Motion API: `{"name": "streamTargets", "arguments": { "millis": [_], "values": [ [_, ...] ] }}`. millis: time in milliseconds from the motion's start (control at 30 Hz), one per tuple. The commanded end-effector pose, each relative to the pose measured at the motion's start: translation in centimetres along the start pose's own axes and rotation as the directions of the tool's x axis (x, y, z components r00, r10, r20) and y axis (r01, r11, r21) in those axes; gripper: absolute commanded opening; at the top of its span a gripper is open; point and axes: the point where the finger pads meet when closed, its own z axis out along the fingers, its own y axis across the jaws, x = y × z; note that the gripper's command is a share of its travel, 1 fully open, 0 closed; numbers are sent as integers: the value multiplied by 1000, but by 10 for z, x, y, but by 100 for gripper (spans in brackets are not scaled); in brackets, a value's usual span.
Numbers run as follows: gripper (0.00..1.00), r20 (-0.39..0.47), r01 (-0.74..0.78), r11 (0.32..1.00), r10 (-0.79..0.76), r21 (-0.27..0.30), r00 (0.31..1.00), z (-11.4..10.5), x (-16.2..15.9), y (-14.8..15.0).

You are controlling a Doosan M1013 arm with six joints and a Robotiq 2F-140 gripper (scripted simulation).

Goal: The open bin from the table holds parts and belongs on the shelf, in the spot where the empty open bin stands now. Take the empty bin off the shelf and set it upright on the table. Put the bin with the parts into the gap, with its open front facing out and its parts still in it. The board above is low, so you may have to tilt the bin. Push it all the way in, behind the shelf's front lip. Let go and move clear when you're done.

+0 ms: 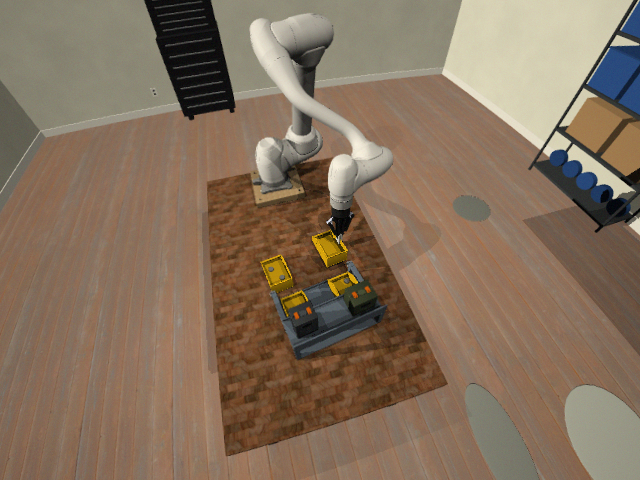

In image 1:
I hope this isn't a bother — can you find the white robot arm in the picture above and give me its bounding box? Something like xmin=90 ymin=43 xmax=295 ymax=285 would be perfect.
xmin=250 ymin=13 xmax=393 ymax=210

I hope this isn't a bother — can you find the yellow bin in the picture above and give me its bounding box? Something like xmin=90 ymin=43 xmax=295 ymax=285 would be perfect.
xmin=261 ymin=254 xmax=294 ymax=293
xmin=312 ymin=229 xmax=348 ymax=267
xmin=280 ymin=291 xmax=308 ymax=317
xmin=328 ymin=271 xmax=358 ymax=297

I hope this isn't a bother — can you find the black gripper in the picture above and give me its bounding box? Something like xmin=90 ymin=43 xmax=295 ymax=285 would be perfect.
xmin=326 ymin=207 xmax=354 ymax=244

